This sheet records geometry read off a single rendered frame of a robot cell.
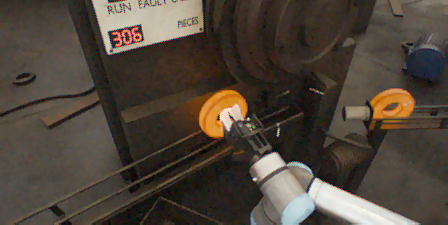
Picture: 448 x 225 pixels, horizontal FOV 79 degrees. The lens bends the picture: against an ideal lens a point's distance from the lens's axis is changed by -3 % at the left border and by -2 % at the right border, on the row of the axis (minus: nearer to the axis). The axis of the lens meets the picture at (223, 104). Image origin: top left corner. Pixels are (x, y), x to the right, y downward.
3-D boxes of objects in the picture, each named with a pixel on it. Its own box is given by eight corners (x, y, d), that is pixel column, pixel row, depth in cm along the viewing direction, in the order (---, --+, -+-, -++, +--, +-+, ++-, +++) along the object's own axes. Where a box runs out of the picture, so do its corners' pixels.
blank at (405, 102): (376, 124, 115) (379, 130, 112) (362, 100, 108) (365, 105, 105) (415, 108, 108) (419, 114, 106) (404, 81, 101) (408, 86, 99)
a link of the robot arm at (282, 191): (279, 236, 67) (297, 223, 59) (251, 191, 73) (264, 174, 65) (306, 218, 71) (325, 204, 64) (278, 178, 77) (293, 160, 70)
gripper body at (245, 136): (253, 111, 76) (279, 146, 71) (247, 127, 83) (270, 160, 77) (229, 121, 73) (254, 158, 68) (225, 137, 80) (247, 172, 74)
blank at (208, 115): (194, 103, 79) (199, 110, 77) (239, 81, 84) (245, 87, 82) (203, 139, 89) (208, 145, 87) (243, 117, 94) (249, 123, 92)
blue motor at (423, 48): (396, 77, 253) (412, 42, 232) (409, 54, 287) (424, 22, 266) (434, 89, 238) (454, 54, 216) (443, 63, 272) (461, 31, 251)
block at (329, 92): (294, 121, 122) (303, 75, 107) (307, 115, 125) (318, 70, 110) (311, 136, 115) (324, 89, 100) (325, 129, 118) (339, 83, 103)
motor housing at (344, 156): (297, 211, 149) (319, 143, 115) (326, 193, 158) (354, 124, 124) (315, 231, 140) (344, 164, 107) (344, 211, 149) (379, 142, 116)
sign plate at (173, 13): (106, 51, 68) (84, -27, 57) (200, 28, 78) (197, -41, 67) (108, 55, 66) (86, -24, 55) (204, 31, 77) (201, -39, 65)
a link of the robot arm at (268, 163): (281, 175, 76) (252, 191, 73) (271, 160, 79) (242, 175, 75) (291, 160, 69) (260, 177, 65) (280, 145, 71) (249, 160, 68)
